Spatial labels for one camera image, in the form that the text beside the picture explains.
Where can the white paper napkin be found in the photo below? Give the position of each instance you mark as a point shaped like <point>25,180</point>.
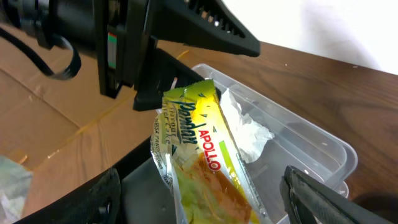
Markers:
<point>249,135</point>

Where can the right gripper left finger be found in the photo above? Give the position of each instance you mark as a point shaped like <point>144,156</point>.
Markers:
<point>96,201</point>

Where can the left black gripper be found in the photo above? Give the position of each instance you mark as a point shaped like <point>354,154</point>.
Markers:
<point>125,36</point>

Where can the green yellow snack wrapper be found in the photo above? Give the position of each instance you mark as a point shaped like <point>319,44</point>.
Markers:
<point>199,161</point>

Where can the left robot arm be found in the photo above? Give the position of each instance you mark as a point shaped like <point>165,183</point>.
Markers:
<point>63,23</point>

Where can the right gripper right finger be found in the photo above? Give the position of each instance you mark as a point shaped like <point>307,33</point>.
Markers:
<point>307,201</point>

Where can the clear plastic waste bin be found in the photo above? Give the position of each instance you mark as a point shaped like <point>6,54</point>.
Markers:
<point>297,143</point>

